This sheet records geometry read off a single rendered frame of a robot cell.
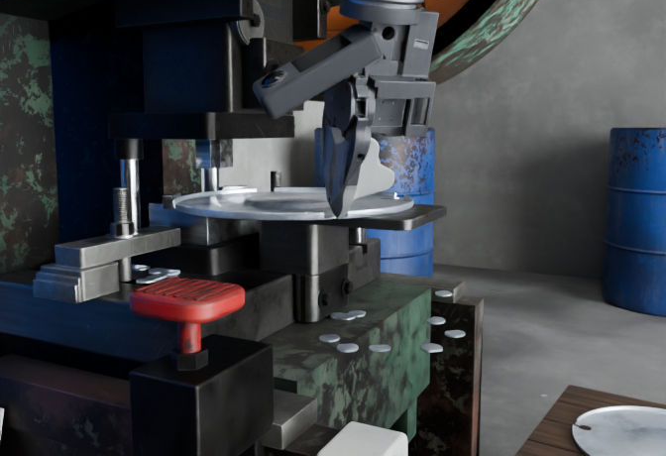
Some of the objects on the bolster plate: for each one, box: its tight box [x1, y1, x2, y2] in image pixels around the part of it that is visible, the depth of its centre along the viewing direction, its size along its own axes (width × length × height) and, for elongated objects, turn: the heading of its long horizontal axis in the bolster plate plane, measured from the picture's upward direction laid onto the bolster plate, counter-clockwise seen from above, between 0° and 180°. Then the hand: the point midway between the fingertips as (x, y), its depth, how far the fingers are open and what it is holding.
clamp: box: [33, 187, 180, 303], centre depth 70 cm, size 6×17×10 cm
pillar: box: [204, 169, 219, 192], centre depth 94 cm, size 2×2×14 cm
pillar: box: [120, 160, 141, 230], centre depth 79 cm, size 2×2×14 cm
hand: (333, 206), depth 65 cm, fingers closed
